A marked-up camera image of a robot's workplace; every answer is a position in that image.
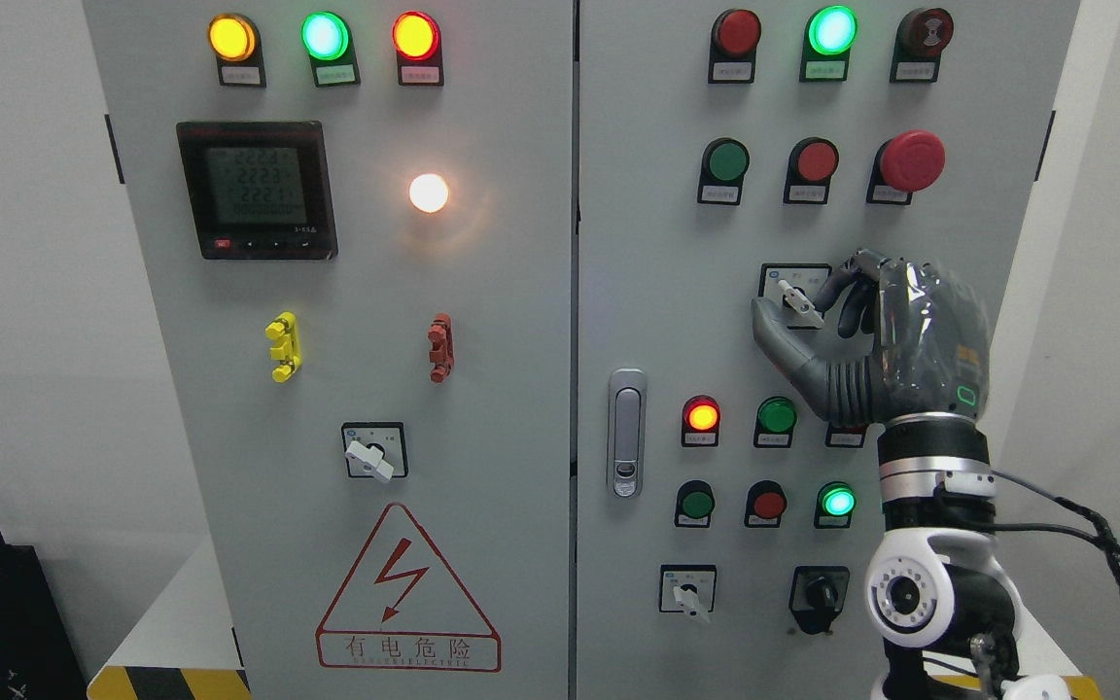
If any electrical hazard warning sticker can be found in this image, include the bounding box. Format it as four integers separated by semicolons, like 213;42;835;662
315;504;502;673

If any green indicator light top right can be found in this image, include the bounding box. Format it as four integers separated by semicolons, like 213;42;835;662
799;4;858;83

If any red indicator light top right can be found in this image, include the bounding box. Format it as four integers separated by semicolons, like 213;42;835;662
707;8;763;85

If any red terminal clip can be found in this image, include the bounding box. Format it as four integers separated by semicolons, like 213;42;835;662
427;312;455;384

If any green push button upper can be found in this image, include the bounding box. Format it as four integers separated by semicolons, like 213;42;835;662
696;137;750;205

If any green indicator light middle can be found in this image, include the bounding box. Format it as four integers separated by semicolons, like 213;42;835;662
752;396;797;448

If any left door gray rotary switch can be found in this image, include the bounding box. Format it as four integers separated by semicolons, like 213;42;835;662
340;421;409;483

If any left cabinet door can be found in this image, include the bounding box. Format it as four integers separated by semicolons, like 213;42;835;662
84;1;575;699

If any silver door handle lock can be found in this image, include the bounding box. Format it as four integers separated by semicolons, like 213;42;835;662
606;367;648;498

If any right cabinet door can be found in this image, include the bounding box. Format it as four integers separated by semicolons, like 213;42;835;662
573;1;1080;699

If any red emergency stop button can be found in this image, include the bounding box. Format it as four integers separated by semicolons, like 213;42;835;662
865;129;946;205

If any green indicator light top left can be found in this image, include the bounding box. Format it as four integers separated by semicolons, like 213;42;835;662
299;12;361;88

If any red push button lower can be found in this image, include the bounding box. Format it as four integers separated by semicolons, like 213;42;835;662
743;480;788;529

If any lit red indicator light middle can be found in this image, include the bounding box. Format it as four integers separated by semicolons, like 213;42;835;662
682;395;721;447

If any black key selector switch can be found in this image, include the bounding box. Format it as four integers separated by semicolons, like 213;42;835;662
788;566;852;635

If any cabinet door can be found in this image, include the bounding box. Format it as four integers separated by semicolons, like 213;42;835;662
573;1;1080;699
84;1;575;699

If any lit green push button lower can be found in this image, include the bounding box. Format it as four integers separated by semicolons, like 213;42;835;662
813;480;858;529

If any yellow terminal clip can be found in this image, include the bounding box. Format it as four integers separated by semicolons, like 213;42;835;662
263;311;302;384

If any digital power meter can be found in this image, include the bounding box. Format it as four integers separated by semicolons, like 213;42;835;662
175;121;338;261

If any red indicator light top left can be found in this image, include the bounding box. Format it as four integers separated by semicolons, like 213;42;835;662
392;10;444;86

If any gray robotic hand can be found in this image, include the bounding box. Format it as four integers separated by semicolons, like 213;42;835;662
752;248;992;427

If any red push button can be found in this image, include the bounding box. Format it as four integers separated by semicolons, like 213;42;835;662
743;480;788;529
783;137;839;205

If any black box at left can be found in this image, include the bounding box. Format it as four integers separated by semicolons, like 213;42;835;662
0;529;88;699

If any white glowing indicator light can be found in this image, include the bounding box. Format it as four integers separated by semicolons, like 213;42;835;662
407;172;450;214

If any green indicator light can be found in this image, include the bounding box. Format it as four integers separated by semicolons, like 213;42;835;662
299;12;361;88
752;396;797;448
799;4;858;83

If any dark red buzzer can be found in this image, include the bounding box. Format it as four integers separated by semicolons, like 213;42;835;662
890;6;955;84

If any red push button upper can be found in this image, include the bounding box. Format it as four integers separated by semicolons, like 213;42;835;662
783;137;839;205

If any yellow indicator light top left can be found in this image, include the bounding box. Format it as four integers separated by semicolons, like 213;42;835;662
206;13;265;88

